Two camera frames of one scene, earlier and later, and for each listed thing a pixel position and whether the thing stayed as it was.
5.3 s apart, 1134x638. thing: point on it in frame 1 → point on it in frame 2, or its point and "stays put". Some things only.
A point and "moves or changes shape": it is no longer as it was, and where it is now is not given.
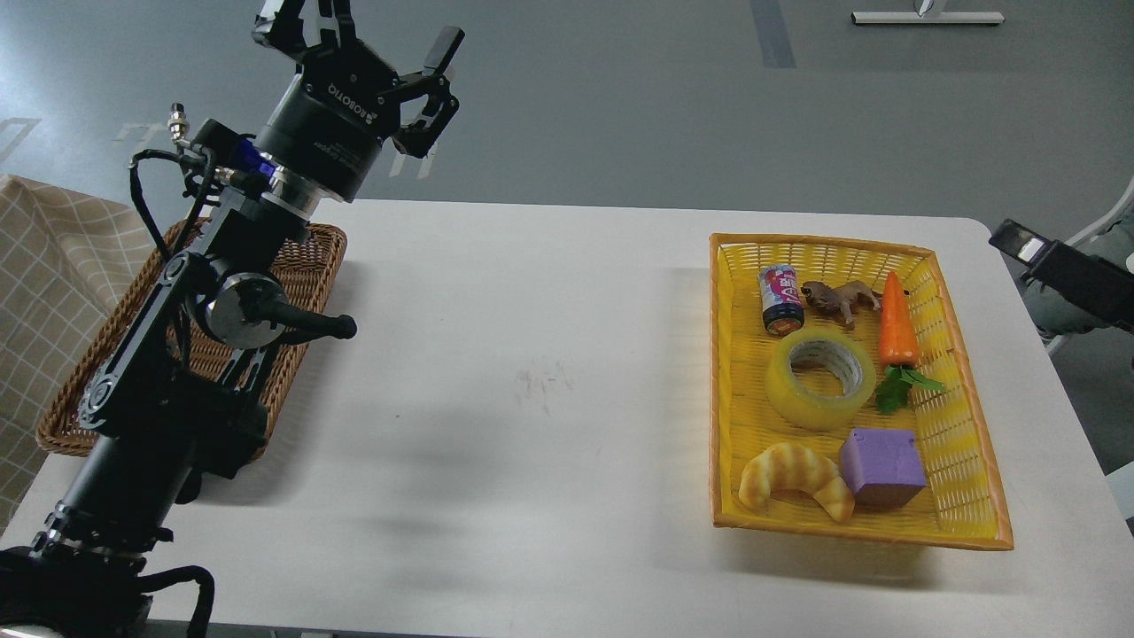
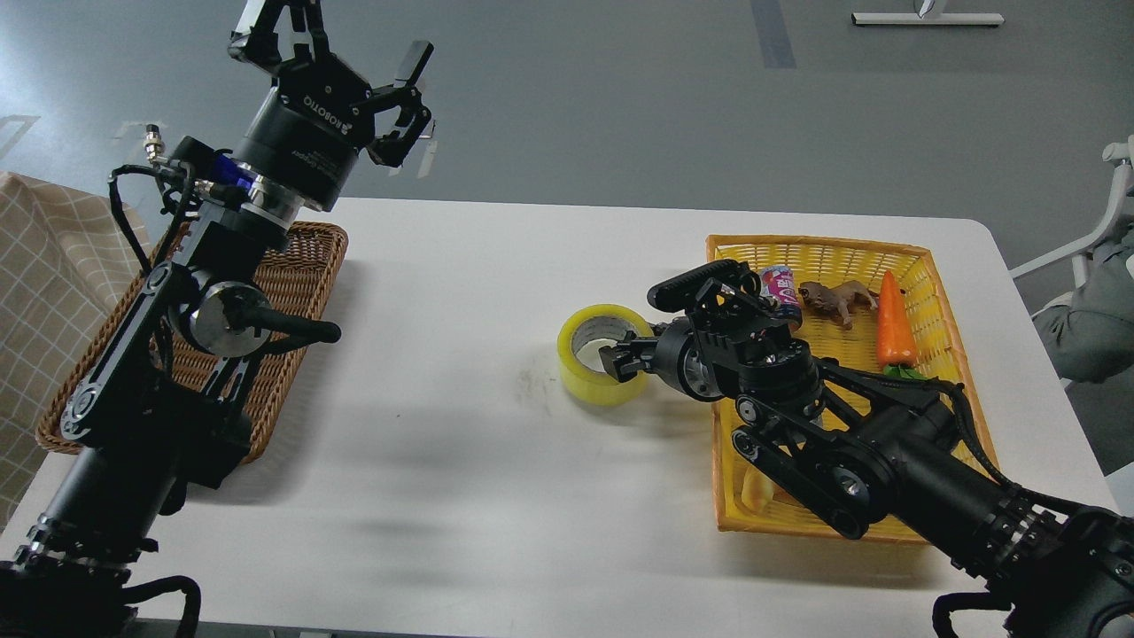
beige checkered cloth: x=66 y=260 stays put
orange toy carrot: x=898 y=349 stays put
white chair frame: x=1052 y=346 → x=1122 y=154
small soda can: x=783 y=309 stays put
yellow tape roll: x=842 y=355 moves or changes shape
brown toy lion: x=843 y=299 stays put
